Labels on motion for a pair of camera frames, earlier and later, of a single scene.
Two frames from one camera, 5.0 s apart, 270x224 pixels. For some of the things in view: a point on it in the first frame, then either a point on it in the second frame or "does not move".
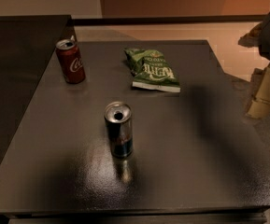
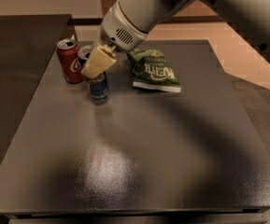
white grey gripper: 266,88 → 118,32
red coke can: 70,62 does not move
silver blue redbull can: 119,121 → 97,86
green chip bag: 151,71 does not move
